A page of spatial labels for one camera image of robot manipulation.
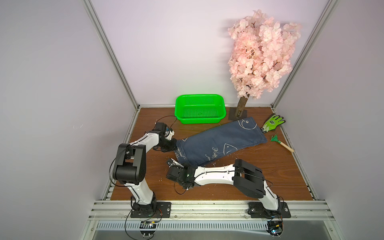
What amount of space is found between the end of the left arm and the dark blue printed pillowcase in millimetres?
38

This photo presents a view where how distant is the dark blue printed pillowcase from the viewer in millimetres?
932

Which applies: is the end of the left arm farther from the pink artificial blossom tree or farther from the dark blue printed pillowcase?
the pink artificial blossom tree

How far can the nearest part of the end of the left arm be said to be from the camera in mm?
808
